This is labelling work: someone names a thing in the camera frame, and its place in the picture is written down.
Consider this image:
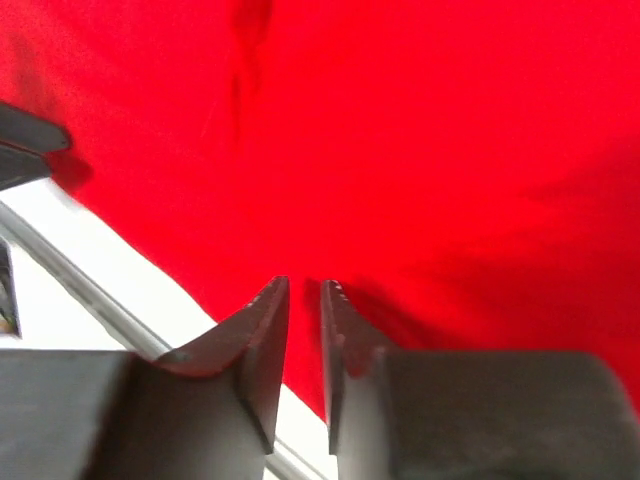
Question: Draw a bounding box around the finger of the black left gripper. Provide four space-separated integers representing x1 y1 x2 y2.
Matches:
0 144 51 190
0 102 70 154

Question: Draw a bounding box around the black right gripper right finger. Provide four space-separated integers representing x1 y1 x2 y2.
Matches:
321 280 639 479

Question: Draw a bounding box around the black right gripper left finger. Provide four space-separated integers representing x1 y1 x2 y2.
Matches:
1 277 289 479

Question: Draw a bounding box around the red t shirt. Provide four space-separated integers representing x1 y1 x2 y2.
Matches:
1 1 639 413

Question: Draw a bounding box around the aluminium table edge rail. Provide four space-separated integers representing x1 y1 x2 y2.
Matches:
1 203 337 479

